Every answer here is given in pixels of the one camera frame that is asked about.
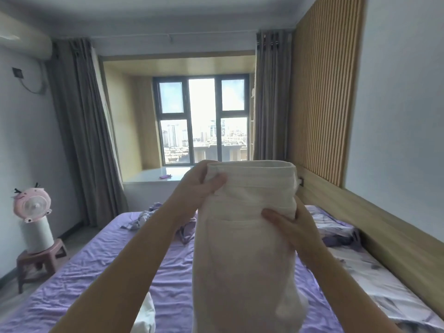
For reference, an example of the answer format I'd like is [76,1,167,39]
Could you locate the person's right hand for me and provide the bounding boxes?
[260,204,325,264]

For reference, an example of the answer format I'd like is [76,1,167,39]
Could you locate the person's left hand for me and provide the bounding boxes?
[166,160,228,228]

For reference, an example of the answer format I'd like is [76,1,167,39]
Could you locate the white jeans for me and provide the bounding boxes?
[191,160,309,333]

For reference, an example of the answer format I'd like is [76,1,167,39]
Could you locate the white t-shirt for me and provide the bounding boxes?
[133,291,156,333]

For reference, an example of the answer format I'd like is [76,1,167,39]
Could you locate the purple sheet bed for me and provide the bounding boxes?
[0,211,444,333]

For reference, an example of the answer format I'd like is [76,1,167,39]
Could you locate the person's left forearm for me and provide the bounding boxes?
[50,204,195,333]

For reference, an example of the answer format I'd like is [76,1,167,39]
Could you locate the floral pillow purple trim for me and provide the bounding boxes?
[305,204,361,248]
[327,244,444,333]

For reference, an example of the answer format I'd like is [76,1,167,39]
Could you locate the crumpled purple grey quilt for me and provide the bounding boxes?
[121,202,198,245]

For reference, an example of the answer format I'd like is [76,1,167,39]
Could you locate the white bay window sill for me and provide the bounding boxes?
[123,165,195,184]

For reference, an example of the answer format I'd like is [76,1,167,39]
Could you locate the dark framed window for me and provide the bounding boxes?
[152,74,250,167]

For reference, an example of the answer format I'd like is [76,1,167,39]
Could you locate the grey curtain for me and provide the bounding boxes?
[47,37,129,228]
[253,29,296,162]

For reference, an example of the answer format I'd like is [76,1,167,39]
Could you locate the pink fan white base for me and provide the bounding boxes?
[12,183,55,254]

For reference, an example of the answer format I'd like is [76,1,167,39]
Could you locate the brown plastic stool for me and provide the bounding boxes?
[16,238,68,295]

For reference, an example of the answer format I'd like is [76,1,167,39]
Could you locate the white air conditioner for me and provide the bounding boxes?
[0,12,53,61]

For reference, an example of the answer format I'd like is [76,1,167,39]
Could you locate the slatted wooden wall panel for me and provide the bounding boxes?
[288,0,367,188]

